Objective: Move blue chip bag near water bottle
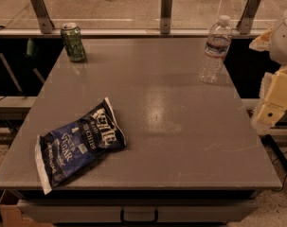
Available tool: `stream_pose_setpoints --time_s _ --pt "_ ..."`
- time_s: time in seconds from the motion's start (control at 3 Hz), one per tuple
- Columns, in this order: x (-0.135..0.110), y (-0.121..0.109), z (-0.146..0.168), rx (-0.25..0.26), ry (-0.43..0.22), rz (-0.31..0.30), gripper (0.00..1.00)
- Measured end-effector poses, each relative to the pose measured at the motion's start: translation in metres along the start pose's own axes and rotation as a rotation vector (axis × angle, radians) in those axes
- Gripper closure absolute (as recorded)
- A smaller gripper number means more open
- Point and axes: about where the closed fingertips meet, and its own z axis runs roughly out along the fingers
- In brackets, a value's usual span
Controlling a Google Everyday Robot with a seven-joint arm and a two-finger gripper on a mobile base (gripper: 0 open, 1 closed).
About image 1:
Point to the left metal bracket post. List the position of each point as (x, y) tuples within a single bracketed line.
[(45, 24)]

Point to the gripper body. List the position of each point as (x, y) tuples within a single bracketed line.
[(283, 43)]

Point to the grey drawer with handle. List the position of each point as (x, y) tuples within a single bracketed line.
[(137, 212)]

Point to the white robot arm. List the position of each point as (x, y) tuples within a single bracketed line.
[(278, 44)]

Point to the blue Kettle chip bag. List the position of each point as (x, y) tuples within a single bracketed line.
[(64, 151)]

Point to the green soda can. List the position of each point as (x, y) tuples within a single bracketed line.
[(71, 35)]

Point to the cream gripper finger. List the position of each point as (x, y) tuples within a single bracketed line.
[(262, 42), (265, 118)]

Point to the clear plastic water bottle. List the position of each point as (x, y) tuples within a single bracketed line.
[(217, 45)]

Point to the right metal bracket post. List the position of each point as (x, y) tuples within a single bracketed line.
[(245, 24)]

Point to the cardboard box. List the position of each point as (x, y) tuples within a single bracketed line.
[(12, 216)]

